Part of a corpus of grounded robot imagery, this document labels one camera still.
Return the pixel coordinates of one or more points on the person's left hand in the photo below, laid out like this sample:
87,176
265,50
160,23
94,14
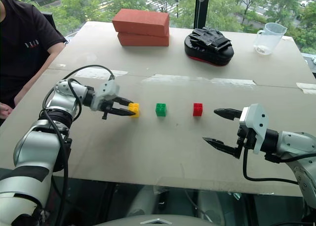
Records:
5,110

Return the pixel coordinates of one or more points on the red toy brick cube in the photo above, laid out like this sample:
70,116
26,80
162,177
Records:
198,109

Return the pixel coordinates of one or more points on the silver robot left leg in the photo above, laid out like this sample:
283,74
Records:
144,201

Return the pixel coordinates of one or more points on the black window frame post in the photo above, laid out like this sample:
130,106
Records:
201,13

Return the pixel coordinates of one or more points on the person in black t-shirt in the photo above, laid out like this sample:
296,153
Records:
19,50

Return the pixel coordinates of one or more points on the black boxing focus mitt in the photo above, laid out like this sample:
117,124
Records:
209,50

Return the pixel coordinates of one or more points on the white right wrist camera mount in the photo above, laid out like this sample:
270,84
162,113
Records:
259,122

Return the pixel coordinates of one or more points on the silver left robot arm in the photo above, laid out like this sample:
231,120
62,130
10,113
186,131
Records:
37,147

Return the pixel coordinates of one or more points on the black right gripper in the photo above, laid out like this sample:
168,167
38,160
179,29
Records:
248,137

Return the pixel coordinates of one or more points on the black chair back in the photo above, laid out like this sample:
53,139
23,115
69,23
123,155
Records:
53,23

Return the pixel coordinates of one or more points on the clear plastic measuring cup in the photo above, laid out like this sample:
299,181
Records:
267,38

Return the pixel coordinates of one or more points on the red clay brick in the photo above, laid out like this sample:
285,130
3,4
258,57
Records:
143,40
140,22

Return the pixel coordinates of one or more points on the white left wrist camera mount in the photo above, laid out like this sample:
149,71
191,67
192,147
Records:
106,90

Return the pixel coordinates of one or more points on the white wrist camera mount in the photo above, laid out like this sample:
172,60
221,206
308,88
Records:
106,90
259,122

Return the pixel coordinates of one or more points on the yellow toy brick cube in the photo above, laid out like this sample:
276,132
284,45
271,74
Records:
135,109

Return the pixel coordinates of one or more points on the green toy brick cube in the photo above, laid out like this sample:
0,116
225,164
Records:
161,110

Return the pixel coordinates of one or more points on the silver robot right leg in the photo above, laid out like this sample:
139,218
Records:
211,208

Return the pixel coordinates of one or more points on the silver robot leg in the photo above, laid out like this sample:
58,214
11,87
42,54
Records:
211,208
144,201

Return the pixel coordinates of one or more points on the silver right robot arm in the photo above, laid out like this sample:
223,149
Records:
293,142

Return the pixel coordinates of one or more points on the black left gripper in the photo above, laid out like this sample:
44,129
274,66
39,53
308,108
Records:
106,107

